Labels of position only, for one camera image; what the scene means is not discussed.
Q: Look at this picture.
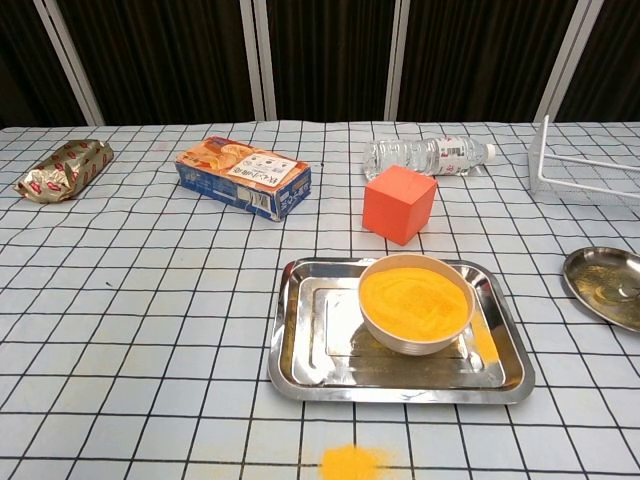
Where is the yellow-orange powder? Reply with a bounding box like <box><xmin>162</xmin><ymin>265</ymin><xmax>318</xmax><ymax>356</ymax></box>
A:
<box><xmin>360</xmin><ymin>266</ymin><xmax>470</xmax><ymax>337</ymax></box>

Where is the small silver spoon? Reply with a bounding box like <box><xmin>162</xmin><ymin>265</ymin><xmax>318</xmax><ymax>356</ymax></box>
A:
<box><xmin>594</xmin><ymin>279</ymin><xmax>640</xmax><ymax>305</ymax></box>

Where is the white screen frame post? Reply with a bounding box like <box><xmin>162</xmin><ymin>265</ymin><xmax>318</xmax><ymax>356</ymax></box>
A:
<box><xmin>383</xmin><ymin>0</ymin><xmax>425</xmax><ymax>122</ymax></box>
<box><xmin>533</xmin><ymin>0</ymin><xmax>606</xmax><ymax>124</ymax></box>
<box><xmin>32</xmin><ymin>0</ymin><xmax>106</xmax><ymax>126</ymax></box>
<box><xmin>238</xmin><ymin>0</ymin><xmax>279</xmax><ymax>122</ymax></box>

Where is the gold foil snack packet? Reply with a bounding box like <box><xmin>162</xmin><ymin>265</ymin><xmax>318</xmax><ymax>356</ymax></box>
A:
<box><xmin>13</xmin><ymin>138</ymin><xmax>115</xmax><ymax>204</ymax></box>

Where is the orange blue cookie box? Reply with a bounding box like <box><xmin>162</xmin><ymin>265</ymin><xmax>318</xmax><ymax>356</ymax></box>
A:
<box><xmin>174</xmin><ymin>135</ymin><xmax>313</xmax><ymax>223</ymax></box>

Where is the clear plastic water bottle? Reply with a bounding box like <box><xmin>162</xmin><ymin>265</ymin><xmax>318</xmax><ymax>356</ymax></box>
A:
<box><xmin>362</xmin><ymin>135</ymin><xmax>497</xmax><ymax>181</ymax></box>

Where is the orange cube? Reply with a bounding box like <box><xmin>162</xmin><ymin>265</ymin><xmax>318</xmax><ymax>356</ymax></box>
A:
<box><xmin>362</xmin><ymin>164</ymin><xmax>439</xmax><ymax>247</ymax></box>

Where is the rectangular steel tray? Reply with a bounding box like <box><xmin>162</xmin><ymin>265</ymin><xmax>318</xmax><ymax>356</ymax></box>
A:
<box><xmin>267</xmin><ymin>256</ymin><xmax>536</xmax><ymax>405</ymax></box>

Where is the round steel plate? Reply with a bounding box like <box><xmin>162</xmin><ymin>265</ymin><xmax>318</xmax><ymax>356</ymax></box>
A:
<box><xmin>562</xmin><ymin>246</ymin><xmax>640</xmax><ymax>334</ymax></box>

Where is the checked tablecloth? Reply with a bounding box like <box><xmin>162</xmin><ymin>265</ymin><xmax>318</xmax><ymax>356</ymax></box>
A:
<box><xmin>0</xmin><ymin>119</ymin><xmax>640</xmax><ymax>480</ymax></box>

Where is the orange powder pile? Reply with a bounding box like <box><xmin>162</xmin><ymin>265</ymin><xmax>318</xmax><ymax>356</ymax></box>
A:
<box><xmin>318</xmin><ymin>442</ymin><xmax>386</xmax><ymax>480</ymax></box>

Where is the beige bowl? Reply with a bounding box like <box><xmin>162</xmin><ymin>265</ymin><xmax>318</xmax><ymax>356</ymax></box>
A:
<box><xmin>358</xmin><ymin>253</ymin><xmax>476</xmax><ymax>357</ymax></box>

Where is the white wire rack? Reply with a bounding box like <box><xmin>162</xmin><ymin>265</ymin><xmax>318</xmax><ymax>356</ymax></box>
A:
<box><xmin>528</xmin><ymin>114</ymin><xmax>640</xmax><ymax>207</ymax></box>

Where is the black folding screen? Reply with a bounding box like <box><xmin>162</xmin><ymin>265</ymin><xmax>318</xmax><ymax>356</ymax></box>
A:
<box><xmin>0</xmin><ymin>0</ymin><xmax>640</xmax><ymax>129</ymax></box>

